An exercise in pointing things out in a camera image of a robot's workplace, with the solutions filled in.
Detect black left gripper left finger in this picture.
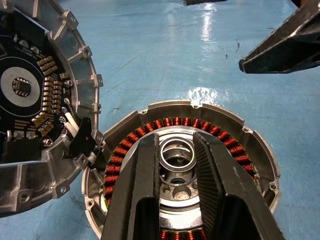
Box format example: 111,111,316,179
101,133,161,240

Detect silver motor housing copper windings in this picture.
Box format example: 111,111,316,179
81,99,281,240

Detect motor lid with circuit board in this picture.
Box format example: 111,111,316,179
0,0,105,220

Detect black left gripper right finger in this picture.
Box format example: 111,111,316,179
193,131,286,240

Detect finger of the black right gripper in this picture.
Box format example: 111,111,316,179
238,0,320,75

